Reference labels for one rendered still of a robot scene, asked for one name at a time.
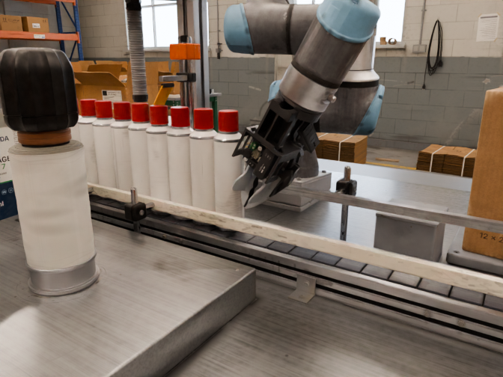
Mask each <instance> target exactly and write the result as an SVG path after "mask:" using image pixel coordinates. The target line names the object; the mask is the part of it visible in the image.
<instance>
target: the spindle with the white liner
mask: <svg viewBox="0 0 503 377"><path fill-rule="evenodd" d="M0 98H1V106H2V112H3V115H4V116H3V117H4V122H5V124H6V125H7V126H8V127H9V128H10V129H12V130H13V131H18V132H17V136H18V142H19V144H16V145H13V146H12V147H10V148H9V149H8V155H9V160H10V167H11V171H12V178H13V187H14V191H15V195H16V203H17V209H18V214H19V222H20V225H21V229H22V240H23V245H24V249H25V255H26V260H25V266H26V268H27V269H29V271H30V275H31V277H30V278H29V279H28V288H29V289H30V290H31V291H32V292H35V293H37V294H39V295H50V296H53V295H66V294H70V293H73V292H77V291H79V290H81V289H84V288H86V287H88V286H90V285H91V284H92V283H93V282H94V281H95V280H96V279H97V278H98V277H99V276H100V269H99V267H98V266H97V265H96V264H95V257H96V255H97V249H96V248H95V247H94V233H93V227H92V222H91V207H90V201H89V195H88V181H87V172H86V167H85V155H84V145H83V144H82V143H81V142H79V141H75V140H72V139H71V138H72V135H71V129H70V128H69V127H74V126H75V125H76V124H77V123H78V120H79V113H78V103H77V96H76V84H75V77H74V72H73V66H72V64H71V63H70V61H69V59H68V57H67V56H66V55H65V53H64V52H62V51H61V50H58V49H51V48H44V47H17V48H12V49H5V50H3V51H2V52H1V54H0Z"/></svg>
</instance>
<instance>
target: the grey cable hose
mask: <svg viewBox="0 0 503 377"><path fill-rule="evenodd" d="M125 2H126V10H127V18H128V19H127V20H128V21H127V22H128V23H127V25H128V26H127V27H128V32H129V33H128V34H129V36H128V37H129V44H130V45H129V46H130V54H131V55H130V56H131V57H130V58H131V59H130V60H131V61H130V63H131V64H130V65H132V66H131V67H132V68H131V72H132V73H131V74H132V85H133V86H132V87H133V95H132V99H133V102H147V101H148V94H147V91H146V90H147V88H146V87H147V86H146V85H147V84H146V83H147V82H146V81H147V80H146V77H145V76H146V75H145V74H146V69H145V59H144V47H143V46H144V45H143V44H144V43H143V42H144V41H143V39H144V38H143V36H142V35H143V33H142V32H143V31H142V30H143V26H142V25H143V24H142V14H141V9H142V7H141V0H125Z"/></svg>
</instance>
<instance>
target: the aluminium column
mask: <svg viewBox="0 0 503 377"><path fill-rule="evenodd" d="M176 3H177V34H178V37H180V36H181V35H186V22H185V7H184V0H176ZM186 6H187V25H188V37H192V43H199V44H200V50H201V59H200V60H192V72H194V73H196V82H193V91H194V109H195V108H209V107H210V90H209V63H208V36H207V0H186ZM183 62H184V72H185V73H187V72H188V67H187V60H183ZM185 97H186V106H187V107H189V85H188V82H185Z"/></svg>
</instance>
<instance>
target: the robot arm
mask: <svg viewBox="0 0 503 377"><path fill-rule="evenodd" d="M379 1H380V0H323V2H322V3H320V4H293V0H247V1H246V4H243V3H240V4H233V5H231V6H230V7H228V9H227V10H226V12H225V18H224V37H225V42H226V45H227V47H228V48H229V49H230V50H231V51H232V52H235V53H240V54H250V55H254V54H270V55H295V56H294V58H293V60H292V61H291V62H290V65H289V67H288V68H287V71H286V73H285V74H284V77H283V79H281V80H277V81H274V82H273V83H272V84H271V85H270V88H269V99H268V102H269V106H268V109H267V110H266V113H265V115H264V116H263V119H262V121H261V122H260V124H259V125H256V126H250V127H246V128H245V130H244V132H243V134H242V136H241V138H240V140H239V142H238V144H237V146H236V148H235V150H234V152H233V154H232V156H233V157H235V156H238V155H241V154H242V155H243V161H245V162H246V169H245V171H244V173H243V174H242V175H241V176H240V177H238V178H237V179H236V180H235V181H234V183H233V185H232V190H234V191H241V200H242V205H243V206H244V207H245V208H246V209H248V208H252V207H255V206H257V205H259V204H261V203H263V202H264V201H265V200H268V199H269V198H271V197H272V196H273V195H275V194H277V193H279V192H280V191H282V190H283V189H285V188H287V187H288V186H289V185H290V184H291V183H292V182H293V180H294V179H295V178H297V177H300V178H310V177H316V176H318V174H319V164H318V161H317V154H316V151H315V148H316V147H317V145H318V144H319V143H320V141H319V138H318V137H317V133H316V132H320V133H332V134H344V135H352V136H354V135H370V134H371V133H372V132H373V131H374V130H375V128H376V124H377V120H378V117H379V112H380V109H381V105H382V98H383V95H384V90H385V87H384V86H383V85H379V76H378V75H377V74H376V73H375V72H374V54H375V45H376V38H377V23H378V21H379V18H380V16H381V11H380V9H379ZM245 136H248V137H247V139H246V141H245V143H244V145H243V147H242V148H239V146H240V145H241V143H242V141H243V139H244V137H245ZM250 137H252V140H251V142H250V144H249V146H248V148H245V147H246V145H247V143H248V141H249V139H250ZM238 148H239V149H238ZM259 179H260V180H263V183H262V185H261V187H260V188H258V189H257V190H256V192H255V193H254V189H255V188H256V187H257V185H258V180H259Z"/></svg>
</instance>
